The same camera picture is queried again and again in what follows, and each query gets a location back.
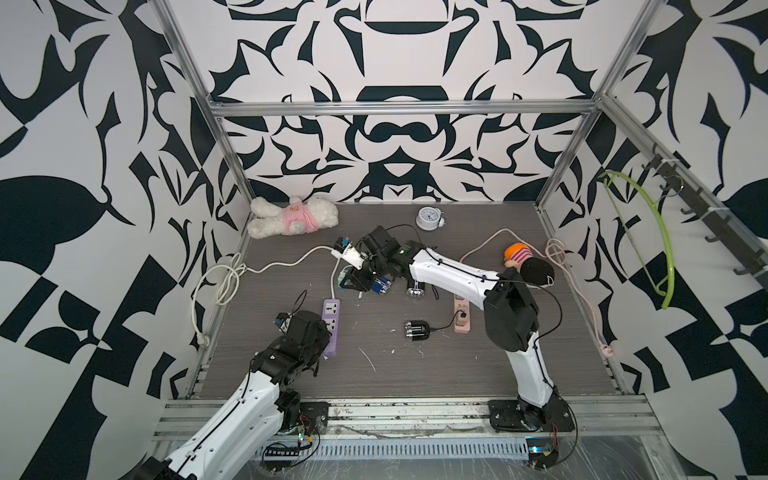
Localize aluminium frame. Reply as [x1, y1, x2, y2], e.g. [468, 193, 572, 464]
[149, 0, 768, 421]

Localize white plush toy pink outfit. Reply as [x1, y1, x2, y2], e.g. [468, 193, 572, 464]
[247, 197, 339, 239]

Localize purple power strip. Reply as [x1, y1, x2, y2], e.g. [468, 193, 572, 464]
[321, 299, 340, 359]

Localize green plastic hanger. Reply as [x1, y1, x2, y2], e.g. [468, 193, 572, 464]
[599, 170, 677, 310]

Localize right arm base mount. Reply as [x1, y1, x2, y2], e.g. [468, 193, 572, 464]
[487, 390, 577, 433]

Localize pink power strip cable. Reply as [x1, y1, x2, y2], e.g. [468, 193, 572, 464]
[458, 227, 616, 359]

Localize pink power strip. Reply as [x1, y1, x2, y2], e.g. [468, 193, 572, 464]
[453, 295, 471, 334]

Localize black wall hook rack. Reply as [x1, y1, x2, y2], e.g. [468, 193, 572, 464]
[643, 143, 767, 290]

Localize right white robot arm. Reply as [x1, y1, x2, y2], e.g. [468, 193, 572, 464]
[333, 226, 555, 408]

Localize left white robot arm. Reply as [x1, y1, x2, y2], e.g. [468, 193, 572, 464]
[134, 310, 331, 479]

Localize small white alarm clock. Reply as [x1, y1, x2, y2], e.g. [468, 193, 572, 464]
[416, 206, 446, 232]

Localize white power strip cable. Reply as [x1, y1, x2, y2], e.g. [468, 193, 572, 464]
[190, 245, 343, 349]

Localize blue electric shaver white stripes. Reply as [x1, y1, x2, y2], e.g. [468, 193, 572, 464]
[371, 276, 392, 295]

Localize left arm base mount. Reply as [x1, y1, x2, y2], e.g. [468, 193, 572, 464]
[275, 390, 330, 433]

